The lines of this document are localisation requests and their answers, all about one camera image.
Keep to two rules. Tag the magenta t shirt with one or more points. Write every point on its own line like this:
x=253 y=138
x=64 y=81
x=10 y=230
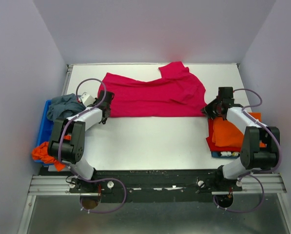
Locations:
x=178 y=93

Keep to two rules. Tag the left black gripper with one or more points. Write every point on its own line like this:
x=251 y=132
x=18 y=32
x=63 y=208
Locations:
x=95 y=103

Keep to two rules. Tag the crumpled orange t shirt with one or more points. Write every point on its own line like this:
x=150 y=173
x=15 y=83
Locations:
x=40 y=153

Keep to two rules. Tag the crumpled grey-blue t shirt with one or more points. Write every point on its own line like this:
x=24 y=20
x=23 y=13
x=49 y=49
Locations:
x=64 y=106

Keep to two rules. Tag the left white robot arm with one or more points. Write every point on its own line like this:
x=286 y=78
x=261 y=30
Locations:
x=67 y=140

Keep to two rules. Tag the folded blue t shirt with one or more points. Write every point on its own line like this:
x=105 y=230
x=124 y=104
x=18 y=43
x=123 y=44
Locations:
x=225 y=155

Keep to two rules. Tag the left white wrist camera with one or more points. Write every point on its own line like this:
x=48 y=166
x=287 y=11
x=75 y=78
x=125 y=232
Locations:
x=86 y=99

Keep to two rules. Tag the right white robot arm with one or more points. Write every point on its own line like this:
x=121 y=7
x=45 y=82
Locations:
x=260 y=151

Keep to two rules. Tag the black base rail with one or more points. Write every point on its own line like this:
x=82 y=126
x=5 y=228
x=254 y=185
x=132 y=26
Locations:
x=154 y=186

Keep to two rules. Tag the blue plastic bin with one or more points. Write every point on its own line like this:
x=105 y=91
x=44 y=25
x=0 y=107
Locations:
x=46 y=126

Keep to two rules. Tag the folded orange t shirt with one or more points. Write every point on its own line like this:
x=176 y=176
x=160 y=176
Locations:
x=228 y=134

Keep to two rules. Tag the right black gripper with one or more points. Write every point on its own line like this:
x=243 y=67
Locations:
x=207 y=109

